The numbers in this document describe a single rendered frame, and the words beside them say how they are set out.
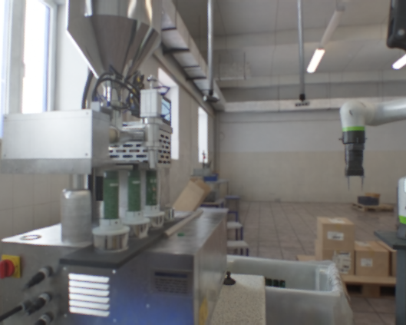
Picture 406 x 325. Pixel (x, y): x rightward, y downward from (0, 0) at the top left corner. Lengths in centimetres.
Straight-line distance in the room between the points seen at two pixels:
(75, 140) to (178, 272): 38
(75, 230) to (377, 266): 300
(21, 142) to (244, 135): 1043
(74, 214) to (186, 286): 31
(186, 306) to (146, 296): 9
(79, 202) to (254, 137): 1043
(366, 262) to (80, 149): 299
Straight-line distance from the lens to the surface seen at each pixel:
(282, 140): 1105
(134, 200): 70
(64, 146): 77
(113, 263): 55
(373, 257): 336
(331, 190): 1126
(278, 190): 1101
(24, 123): 85
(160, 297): 68
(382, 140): 1178
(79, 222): 76
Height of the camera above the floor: 120
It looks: 1 degrees up
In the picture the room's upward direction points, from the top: straight up
